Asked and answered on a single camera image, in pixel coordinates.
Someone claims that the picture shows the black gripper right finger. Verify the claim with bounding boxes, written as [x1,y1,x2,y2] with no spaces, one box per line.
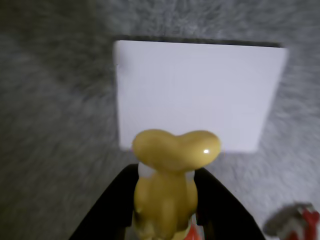
[195,167,266,240]

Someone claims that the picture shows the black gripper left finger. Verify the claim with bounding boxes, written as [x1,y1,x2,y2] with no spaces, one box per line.
[68,163,141,240]

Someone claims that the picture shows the orange shrimp sushi toy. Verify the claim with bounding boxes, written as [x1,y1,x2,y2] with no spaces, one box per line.
[187,219,202,240]

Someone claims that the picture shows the yellow egg sushi toy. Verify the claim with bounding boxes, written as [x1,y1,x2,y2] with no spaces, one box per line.
[131,129,222,240]

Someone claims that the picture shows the red tuna sushi toy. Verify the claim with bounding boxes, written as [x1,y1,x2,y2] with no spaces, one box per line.
[263,201,320,240]

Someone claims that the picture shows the white rectangular card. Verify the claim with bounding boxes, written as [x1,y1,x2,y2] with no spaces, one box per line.
[113,39,289,154]

